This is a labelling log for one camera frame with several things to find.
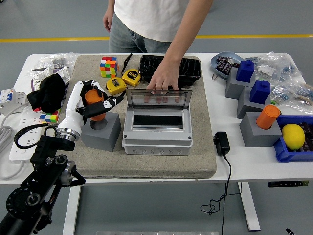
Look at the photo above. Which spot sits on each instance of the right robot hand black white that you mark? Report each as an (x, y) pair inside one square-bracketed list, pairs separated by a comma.
[(290, 231)]

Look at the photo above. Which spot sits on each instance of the person's left hand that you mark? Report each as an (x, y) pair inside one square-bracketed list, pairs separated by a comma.
[(163, 78)]

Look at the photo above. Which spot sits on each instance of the person's right hand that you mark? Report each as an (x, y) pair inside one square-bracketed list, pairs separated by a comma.
[(107, 22)]

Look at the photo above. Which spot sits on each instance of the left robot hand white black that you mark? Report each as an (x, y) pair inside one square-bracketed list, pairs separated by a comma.
[(73, 110)]

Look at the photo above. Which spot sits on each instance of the orange cylinder battery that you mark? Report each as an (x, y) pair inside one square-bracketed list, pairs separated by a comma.
[(266, 117), (93, 96)]

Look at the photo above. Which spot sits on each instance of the smoky transparent box lid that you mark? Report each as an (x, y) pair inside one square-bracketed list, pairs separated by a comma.
[(137, 100)]

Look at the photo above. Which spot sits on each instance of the person's left forearm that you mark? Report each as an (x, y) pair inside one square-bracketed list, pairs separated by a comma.
[(190, 31)]

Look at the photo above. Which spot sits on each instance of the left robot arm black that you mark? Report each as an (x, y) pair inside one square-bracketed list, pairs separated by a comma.
[(46, 156)]

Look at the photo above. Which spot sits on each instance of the person's right forearm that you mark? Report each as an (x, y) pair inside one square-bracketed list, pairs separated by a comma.
[(110, 6)]

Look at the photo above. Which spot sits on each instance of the white purple breaker box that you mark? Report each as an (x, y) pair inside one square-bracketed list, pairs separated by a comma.
[(61, 72)]

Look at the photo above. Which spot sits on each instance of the small colourful puzzle cube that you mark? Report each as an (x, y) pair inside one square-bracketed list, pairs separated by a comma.
[(50, 117)]

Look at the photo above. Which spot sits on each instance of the black plastic tray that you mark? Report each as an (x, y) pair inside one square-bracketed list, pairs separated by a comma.
[(190, 71)]

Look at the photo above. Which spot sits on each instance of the black cloth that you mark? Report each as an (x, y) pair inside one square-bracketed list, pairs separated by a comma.
[(49, 93)]

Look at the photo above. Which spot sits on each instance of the grey block holder round hole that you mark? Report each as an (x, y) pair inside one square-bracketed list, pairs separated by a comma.
[(105, 139)]

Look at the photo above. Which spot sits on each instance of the person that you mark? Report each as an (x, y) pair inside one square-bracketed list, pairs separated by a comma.
[(151, 17)]

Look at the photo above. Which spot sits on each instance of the white table leg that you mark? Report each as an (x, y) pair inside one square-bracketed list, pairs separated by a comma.
[(252, 208), (72, 208)]

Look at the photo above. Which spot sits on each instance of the large colourful puzzle cube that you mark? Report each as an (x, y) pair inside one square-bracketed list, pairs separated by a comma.
[(108, 67)]

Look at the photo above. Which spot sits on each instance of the white power strip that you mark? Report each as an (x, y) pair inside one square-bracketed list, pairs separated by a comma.
[(27, 117)]

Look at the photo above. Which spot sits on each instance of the black table control panel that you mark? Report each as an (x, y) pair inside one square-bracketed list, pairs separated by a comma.
[(288, 183)]

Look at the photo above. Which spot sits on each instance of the small metal clip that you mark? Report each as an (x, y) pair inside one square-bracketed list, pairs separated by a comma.
[(214, 77)]

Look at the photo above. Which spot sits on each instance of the clear plastic parts bag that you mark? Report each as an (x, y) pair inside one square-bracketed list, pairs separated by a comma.
[(276, 66), (56, 61), (293, 94)]

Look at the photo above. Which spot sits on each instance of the dark snack packets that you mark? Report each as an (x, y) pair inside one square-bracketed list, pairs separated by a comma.
[(223, 64)]

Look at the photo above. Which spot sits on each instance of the white circuit breaker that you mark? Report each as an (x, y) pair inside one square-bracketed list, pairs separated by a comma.
[(9, 96)]

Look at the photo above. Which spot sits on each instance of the pale blue plate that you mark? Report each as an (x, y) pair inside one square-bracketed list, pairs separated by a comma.
[(226, 54)]

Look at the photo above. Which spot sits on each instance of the blue storage bin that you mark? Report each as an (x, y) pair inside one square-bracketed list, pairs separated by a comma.
[(283, 154)]

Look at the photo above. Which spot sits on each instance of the blue plastic block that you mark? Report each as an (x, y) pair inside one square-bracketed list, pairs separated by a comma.
[(245, 72), (260, 94)]

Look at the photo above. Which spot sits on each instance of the grey-brown mat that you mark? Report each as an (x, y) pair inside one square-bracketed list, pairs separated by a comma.
[(146, 166)]

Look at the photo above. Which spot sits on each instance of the yellow lemon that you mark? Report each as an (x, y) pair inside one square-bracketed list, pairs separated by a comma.
[(293, 137)]

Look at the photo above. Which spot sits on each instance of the grey electrical enclosure box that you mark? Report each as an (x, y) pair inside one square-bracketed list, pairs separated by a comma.
[(156, 147)]

